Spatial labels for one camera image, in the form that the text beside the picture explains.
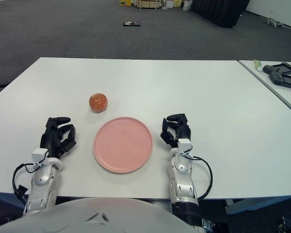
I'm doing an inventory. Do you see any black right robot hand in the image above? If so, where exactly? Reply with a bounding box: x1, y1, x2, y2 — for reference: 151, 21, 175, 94
160, 113, 192, 149

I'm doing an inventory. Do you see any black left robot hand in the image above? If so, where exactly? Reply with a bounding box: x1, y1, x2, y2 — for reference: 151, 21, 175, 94
40, 116, 78, 160

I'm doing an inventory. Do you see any red apple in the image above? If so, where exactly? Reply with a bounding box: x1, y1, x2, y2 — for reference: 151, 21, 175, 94
89, 93, 109, 113

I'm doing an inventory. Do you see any pink round plate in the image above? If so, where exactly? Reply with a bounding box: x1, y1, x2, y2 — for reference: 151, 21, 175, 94
94, 116, 154, 174

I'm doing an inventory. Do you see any silver robot torso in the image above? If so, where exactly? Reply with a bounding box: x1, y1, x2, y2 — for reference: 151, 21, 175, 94
0, 197, 202, 233

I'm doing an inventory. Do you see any black handheld controller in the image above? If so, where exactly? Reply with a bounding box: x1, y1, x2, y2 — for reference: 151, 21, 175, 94
269, 71, 291, 92
262, 62, 291, 76

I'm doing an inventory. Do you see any black curtain partition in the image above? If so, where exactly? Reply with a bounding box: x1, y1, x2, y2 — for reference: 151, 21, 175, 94
191, 0, 251, 29

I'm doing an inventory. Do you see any wooden crate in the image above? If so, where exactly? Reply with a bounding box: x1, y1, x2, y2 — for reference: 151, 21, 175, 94
136, 0, 163, 10

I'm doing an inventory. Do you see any grey quadruped robot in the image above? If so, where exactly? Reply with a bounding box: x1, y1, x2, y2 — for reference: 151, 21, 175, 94
264, 17, 286, 29

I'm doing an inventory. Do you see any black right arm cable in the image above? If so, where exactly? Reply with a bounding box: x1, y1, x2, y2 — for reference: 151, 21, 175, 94
188, 155, 213, 201

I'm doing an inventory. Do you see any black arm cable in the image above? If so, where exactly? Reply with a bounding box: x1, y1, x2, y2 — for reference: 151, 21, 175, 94
12, 163, 37, 198
188, 155, 213, 201

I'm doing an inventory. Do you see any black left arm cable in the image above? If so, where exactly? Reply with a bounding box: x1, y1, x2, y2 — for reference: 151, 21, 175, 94
12, 163, 37, 198

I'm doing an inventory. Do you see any blue table frame beam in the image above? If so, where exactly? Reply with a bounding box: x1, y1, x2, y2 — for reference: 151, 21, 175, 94
224, 196, 291, 215

